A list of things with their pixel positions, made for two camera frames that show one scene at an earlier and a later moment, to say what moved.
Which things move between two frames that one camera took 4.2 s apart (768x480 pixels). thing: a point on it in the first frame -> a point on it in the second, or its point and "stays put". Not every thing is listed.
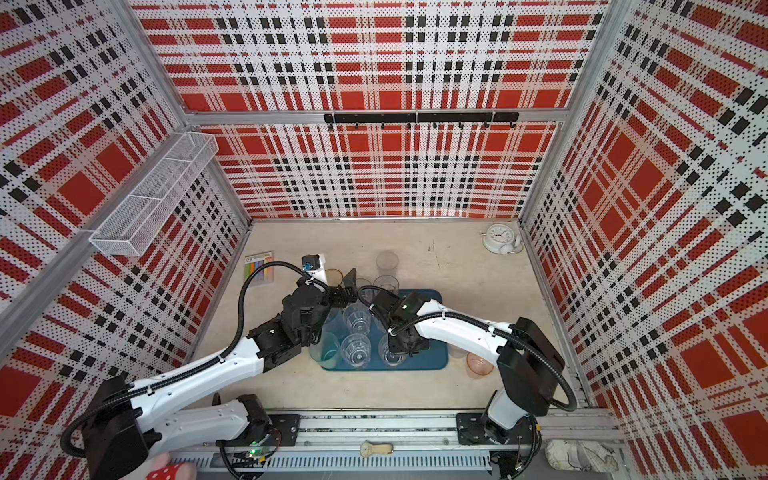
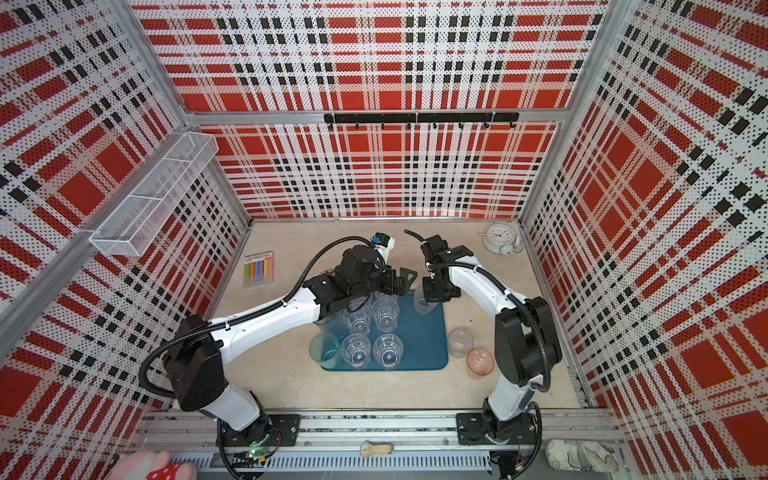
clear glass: x=358 y=317 stays put
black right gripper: x=421 y=346 -> x=431 y=296
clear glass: x=355 y=349 stays put
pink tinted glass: x=477 y=366 stays put
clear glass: x=388 y=357 stays put
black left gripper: x=349 y=289 -> x=402 y=286
